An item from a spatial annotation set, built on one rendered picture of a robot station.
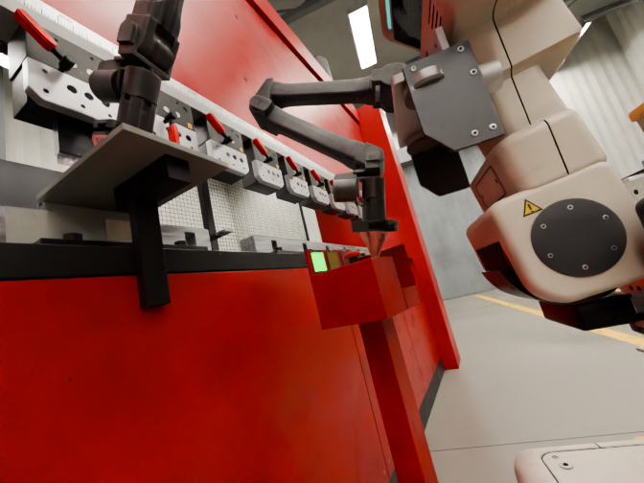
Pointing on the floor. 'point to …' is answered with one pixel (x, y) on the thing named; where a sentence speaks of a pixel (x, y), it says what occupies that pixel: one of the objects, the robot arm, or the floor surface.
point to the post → (207, 211)
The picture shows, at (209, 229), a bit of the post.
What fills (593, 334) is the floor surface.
